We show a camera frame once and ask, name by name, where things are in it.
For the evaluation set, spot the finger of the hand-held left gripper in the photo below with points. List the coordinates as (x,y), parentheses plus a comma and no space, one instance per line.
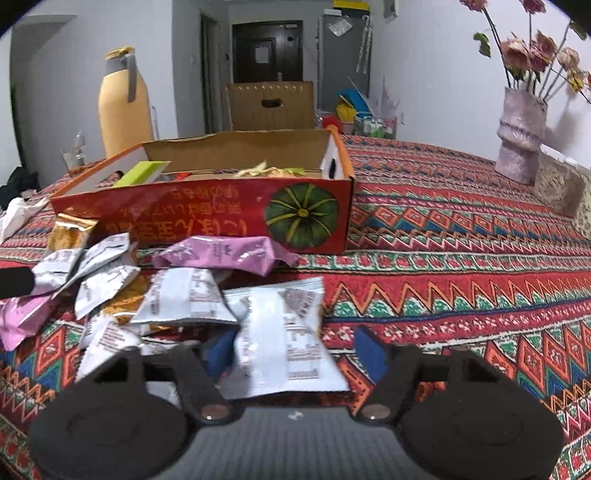
(16,281)

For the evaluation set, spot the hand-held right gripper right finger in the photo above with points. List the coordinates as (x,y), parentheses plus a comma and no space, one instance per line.
(371,355)

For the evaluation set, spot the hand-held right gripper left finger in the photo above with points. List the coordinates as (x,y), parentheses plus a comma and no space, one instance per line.
(217,355)

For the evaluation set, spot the pink snack packet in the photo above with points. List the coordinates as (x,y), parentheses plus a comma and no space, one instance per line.
(23,321)
(221,254)

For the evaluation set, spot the white foil snack packet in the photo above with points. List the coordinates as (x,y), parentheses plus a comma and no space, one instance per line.
(277,341)

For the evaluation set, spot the pile of white packets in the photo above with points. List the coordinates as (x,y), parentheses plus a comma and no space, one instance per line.
(184,295)

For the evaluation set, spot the orange cracker snack packet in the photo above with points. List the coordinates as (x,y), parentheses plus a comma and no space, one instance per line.
(71,233)

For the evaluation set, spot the red cardboard box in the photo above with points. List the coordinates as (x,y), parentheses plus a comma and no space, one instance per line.
(207,212)

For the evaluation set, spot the long green snack packet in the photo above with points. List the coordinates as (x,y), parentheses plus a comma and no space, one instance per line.
(141,173)

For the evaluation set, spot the white crumpled cloth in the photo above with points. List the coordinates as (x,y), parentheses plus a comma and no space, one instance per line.
(21,217)

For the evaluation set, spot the drinking glass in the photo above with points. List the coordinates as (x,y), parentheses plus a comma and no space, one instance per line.
(74,157)

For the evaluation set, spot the pale yellow snack packet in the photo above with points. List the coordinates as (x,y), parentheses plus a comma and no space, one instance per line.
(268,171)

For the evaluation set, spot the yellow thermos jug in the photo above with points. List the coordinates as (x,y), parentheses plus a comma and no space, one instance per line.
(122,110)

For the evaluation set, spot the yellow bag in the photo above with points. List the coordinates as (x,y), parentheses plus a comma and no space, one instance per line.
(345,113)

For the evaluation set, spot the brown cardboard box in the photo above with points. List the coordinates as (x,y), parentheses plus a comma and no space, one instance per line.
(249,110)

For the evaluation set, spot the blue bag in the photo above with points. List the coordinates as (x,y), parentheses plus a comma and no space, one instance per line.
(355,99)

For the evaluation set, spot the purple dried plant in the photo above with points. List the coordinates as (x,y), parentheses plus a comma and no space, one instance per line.
(389,99)

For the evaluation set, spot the small floral vase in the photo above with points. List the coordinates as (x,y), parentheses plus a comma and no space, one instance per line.
(584,203)

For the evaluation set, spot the pink textured vase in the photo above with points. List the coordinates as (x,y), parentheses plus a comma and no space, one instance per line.
(519,138)

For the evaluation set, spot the grey refrigerator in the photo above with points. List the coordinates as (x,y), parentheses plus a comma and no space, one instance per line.
(341,69)

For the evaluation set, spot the paper sheet on door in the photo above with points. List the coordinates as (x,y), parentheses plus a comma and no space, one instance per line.
(265,50)

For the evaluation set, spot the hanging umbrella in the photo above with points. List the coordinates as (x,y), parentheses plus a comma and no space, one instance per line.
(364,44)

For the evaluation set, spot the black door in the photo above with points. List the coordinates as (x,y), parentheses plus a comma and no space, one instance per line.
(286,50)

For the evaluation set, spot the paper sheet on refrigerator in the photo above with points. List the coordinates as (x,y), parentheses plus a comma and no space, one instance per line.
(340,26)

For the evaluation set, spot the dried rose bouquet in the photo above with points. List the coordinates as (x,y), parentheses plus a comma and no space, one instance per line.
(521,53)

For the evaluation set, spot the yellow storage box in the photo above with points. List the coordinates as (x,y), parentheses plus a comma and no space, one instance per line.
(351,4)

